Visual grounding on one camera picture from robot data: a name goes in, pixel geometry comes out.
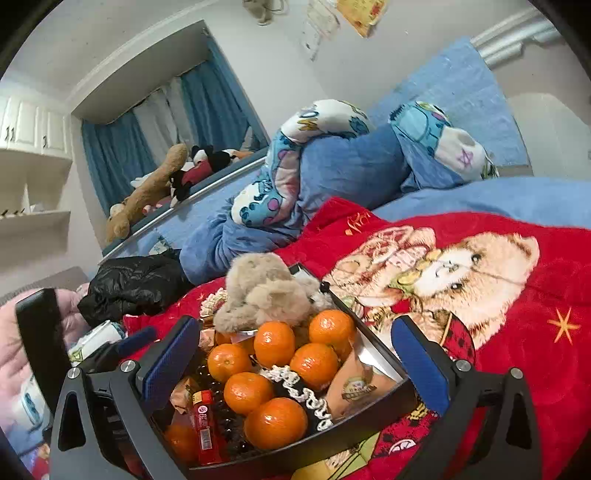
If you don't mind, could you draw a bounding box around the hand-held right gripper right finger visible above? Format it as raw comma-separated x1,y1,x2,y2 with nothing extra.
392,315,544,480

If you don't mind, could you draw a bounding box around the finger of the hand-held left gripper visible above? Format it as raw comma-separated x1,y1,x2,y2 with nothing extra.
78,324,159,376

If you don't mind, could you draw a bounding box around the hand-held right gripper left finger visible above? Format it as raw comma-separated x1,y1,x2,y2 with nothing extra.
50,315,201,480

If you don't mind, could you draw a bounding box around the brown triangular snack packet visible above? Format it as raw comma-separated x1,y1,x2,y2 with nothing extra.
171,376,202,412
330,348,400,419

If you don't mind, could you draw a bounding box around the red lip balm tube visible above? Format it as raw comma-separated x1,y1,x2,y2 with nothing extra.
191,390,223,465

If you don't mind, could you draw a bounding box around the black rectangular box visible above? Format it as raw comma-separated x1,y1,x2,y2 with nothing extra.
150,263,417,474

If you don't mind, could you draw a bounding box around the beige fluffy hair clip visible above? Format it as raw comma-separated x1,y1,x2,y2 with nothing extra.
213,253,313,334

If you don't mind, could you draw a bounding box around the pile of mandarins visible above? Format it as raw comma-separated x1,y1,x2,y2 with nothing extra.
164,308,356,465

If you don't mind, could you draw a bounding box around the pink quilt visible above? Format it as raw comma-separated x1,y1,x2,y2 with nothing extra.
0,284,91,462

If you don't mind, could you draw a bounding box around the white cartoon-print folded blanket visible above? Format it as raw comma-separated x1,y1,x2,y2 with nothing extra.
18,320,128,426

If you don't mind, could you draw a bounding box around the black puffer jacket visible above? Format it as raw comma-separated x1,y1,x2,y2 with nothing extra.
78,249,197,326

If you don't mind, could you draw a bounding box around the red bear-print blanket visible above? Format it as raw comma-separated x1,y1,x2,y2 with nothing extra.
28,196,591,480

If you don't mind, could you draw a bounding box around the black scrunchie with white lace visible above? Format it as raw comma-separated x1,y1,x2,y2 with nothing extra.
259,364,334,433

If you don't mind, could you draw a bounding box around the blue window ledge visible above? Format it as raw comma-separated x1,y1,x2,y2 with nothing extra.
99,148,271,267

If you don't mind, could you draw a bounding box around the brown long dog plush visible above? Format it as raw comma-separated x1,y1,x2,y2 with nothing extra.
105,143,190,243

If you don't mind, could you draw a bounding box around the blue bed sheet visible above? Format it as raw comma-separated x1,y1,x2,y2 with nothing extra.
99,152,591,268

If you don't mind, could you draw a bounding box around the black and red mouse plush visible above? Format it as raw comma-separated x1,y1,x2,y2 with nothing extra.
166,145,241,209

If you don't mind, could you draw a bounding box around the blue curtain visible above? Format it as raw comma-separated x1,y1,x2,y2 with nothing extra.
180,44,269,153
81,111,158,213

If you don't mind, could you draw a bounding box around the blue cartoon-print quilt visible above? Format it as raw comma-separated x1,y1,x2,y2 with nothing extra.
180,99,500,285

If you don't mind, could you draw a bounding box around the white sheer curtain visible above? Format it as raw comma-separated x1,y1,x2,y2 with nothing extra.
134,76,199,172

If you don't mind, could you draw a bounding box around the light blue fleece blanket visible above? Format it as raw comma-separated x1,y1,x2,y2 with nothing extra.
367,36,532,179

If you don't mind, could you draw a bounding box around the white fluffy hair tie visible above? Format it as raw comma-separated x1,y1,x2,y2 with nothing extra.
295,272,334,310

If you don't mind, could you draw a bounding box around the white wall shelf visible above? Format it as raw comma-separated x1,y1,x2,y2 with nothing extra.
0,152,75,236

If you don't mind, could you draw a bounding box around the white wall cabinet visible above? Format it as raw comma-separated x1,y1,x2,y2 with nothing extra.
0,95,73,160

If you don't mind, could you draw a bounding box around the yellow wall certificate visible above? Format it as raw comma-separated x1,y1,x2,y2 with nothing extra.
336,0,389,39

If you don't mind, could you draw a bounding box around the white wall certificate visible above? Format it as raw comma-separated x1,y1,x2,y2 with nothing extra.
300,0,343,51

